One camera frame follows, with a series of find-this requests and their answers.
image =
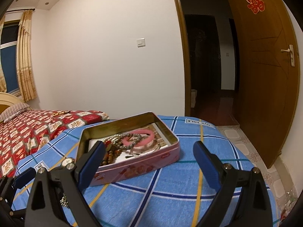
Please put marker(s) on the red patterned bed sheet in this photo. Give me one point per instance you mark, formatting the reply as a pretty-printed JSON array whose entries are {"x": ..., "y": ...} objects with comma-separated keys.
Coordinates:
[{"x": 28, "y": 137}]

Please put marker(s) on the beige patterned curtain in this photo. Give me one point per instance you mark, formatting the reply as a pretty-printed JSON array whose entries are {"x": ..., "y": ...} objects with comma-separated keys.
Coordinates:
[
  {"x": 2, "y": 59},
  {"x": 26, "y": 59}
]

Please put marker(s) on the pink metal tin box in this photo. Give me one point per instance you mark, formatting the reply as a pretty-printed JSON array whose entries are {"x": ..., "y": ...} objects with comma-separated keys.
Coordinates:
[{"x": 142, "y": 165}]

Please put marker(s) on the brown wooden door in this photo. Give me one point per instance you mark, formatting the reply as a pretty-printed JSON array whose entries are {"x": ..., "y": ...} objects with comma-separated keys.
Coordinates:
[{"x": 260, "y": 87}]

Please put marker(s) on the cream wooden headboard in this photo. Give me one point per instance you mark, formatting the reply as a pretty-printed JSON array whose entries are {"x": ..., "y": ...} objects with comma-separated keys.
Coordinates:
[{"x": 9, "y": 98}]

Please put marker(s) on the blue plaid towel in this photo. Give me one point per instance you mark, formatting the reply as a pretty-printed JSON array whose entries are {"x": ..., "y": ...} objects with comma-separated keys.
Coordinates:
[{"x": 165, "y": 198}]

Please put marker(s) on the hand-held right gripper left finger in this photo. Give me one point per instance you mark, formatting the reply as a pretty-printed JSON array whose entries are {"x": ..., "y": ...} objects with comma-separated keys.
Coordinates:
[{"x": 93, "y": 165}]

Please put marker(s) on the curtain rod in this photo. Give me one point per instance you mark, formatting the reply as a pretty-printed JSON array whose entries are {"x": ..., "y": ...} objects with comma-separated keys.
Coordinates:
[{"x": 21, "y": 10}]

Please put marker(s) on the wooden door frame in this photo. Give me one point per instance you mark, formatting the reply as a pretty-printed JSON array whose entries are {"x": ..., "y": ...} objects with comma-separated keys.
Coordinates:
[{"x": 183, "y": 52}]

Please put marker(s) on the white wall switch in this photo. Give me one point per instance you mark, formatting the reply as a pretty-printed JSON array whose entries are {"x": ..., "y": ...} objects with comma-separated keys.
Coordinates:
[{"x": 141, "y": 42}]

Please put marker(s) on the window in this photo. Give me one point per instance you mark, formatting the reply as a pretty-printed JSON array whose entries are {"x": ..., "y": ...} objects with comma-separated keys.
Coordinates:
[{"x": 10, "y": 63}]

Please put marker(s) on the striped pillow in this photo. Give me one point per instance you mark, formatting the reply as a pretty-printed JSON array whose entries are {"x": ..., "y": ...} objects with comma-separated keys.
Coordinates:
[{"x": 14, "y": 112}]

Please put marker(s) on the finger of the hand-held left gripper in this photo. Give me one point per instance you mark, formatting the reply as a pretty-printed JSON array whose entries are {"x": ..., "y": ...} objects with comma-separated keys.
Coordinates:
[
  {"x": 23, "y": 178},
  {"x": 6, "y": 198}
]

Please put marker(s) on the white waste bin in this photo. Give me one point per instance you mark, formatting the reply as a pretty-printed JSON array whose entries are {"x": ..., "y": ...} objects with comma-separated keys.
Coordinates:
[{"x": 193, "y": 98}]

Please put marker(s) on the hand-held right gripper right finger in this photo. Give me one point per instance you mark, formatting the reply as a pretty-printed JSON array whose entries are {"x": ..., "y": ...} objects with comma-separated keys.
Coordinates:
[{"x": 207, "y": 166}]

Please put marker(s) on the pink bangle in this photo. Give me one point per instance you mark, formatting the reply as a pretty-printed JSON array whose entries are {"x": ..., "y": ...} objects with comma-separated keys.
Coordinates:
[{"x": 150, "y": 134}]

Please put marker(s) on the silver bangle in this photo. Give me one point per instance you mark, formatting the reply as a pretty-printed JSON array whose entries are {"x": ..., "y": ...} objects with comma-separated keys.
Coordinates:
[{"x": 151, "y": 150}]

